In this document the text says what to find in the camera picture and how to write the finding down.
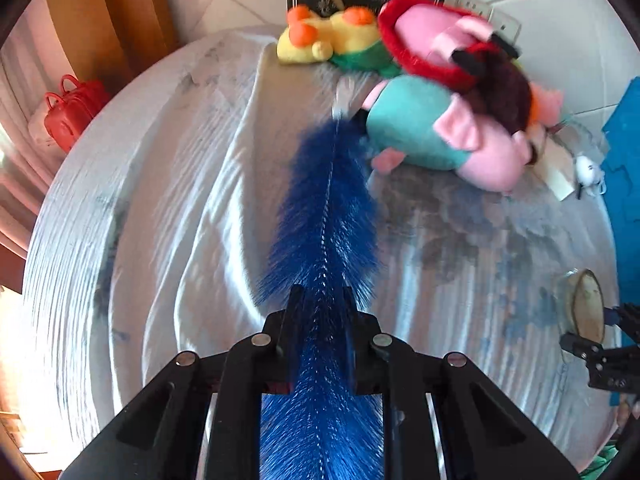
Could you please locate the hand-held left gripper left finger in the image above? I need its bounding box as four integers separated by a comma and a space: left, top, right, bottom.
60, 284, 306, 480

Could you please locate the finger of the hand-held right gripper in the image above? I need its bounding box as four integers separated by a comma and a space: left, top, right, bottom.
602, 304, 640, 334
559, 333, 601, 361

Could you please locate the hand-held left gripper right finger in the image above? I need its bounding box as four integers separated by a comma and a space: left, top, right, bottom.
346, 305, 581, 480

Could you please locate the blue fluffy duster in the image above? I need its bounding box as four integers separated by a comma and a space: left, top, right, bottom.
252, 77, 387, 480

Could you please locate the blue plastic folding crate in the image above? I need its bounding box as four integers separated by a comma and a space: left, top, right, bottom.
600, 77, 640, 351

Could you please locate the pink pig plush teal dress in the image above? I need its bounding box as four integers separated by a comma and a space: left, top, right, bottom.
362, 76, 539, 194

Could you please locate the pink flamingo plush toy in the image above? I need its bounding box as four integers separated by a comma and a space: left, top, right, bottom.
377, 0, 521, 92

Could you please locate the striped pale blue tablecloth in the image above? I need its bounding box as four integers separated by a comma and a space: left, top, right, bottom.
105, 27, 626, 471

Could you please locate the small white plush toy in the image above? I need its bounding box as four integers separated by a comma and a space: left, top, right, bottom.
572, 155, 609, 201

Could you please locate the white paper card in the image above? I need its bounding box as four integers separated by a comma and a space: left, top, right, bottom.
537, 135, 576, 204

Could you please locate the yellow duck plush toy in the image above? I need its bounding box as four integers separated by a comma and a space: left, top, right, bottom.
276, 4, 401, 73

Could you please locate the red handbag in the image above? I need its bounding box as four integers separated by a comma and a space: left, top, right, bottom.
42, 74, 109, 154

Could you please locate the pale sheer curtain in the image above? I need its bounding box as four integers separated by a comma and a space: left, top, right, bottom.
0, 25, 67, 261

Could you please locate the wooden wall frame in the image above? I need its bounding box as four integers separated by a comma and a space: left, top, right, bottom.
42, 0, 181, 92

